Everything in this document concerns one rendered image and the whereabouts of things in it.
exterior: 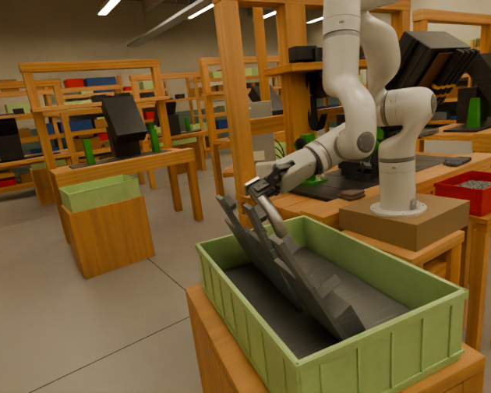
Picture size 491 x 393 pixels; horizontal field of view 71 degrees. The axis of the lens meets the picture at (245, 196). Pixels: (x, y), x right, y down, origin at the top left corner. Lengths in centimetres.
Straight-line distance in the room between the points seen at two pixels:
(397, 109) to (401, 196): 29
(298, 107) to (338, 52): 118
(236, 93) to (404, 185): 96
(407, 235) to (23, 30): 1098
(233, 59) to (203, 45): 1123
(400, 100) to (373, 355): 81
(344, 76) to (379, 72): 31
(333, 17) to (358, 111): 25
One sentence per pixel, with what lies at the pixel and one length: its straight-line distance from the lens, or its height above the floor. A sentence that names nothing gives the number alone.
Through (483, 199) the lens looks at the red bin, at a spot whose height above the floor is 88.
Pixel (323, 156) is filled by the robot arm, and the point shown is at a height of 123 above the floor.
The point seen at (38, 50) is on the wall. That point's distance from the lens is 1144.
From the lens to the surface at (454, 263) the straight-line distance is 148.
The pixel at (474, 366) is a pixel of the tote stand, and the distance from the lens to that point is 97.
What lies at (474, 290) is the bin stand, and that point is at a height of 45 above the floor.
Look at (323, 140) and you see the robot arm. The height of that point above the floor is 127.
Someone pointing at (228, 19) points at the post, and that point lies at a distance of 188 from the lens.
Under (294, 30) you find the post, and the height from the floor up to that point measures 172.
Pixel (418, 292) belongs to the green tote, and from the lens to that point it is 95.
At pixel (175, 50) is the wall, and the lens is 1257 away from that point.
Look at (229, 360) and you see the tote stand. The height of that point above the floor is 79.
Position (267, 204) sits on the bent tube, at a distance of 81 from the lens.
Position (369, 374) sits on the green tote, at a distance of 76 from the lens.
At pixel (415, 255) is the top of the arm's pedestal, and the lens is 125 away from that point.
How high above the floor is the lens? 138
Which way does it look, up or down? 15 degrees down
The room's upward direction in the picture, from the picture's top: 6 degrees counter-clockwise
